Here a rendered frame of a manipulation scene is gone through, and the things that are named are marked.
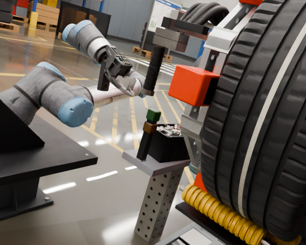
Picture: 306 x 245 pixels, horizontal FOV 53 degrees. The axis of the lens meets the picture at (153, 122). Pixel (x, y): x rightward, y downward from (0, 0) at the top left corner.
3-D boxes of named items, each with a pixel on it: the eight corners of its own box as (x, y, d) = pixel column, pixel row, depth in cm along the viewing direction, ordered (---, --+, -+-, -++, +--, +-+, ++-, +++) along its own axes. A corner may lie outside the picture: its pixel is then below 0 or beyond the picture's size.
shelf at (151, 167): (151, 177, 115) (153, 170, 115) (121, 157, 125) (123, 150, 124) (207, 160, 149) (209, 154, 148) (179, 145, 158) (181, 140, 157)
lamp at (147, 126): (149, 134, 115) (152, 124, 113) (141, 130, 117) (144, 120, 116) (155, 133, 118) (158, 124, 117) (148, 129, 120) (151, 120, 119)
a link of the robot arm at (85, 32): (94, 27, 129) (86, 12, 120) (110, 47, 125) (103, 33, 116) (76, 41, 129) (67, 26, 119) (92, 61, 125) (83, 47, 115)
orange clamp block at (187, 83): (215, 106, 69) (194, 107, 62) (187, 95, 73) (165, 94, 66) (225, 77, 67) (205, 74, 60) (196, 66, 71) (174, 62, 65)
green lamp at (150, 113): (152, 122, 113) (155, 112, 112) (144, 118, 115) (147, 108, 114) (159, 121, 116) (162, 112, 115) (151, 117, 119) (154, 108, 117)
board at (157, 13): (144, 59, 945) (162, -7, 890) (133, 54, 972) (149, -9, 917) (172, 63, 1064) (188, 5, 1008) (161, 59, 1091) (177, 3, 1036)
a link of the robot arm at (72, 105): (37, 112, 136) (130, 87, 199) (64, 134, 131) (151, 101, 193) (44, 82, 129) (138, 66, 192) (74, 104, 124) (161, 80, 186)
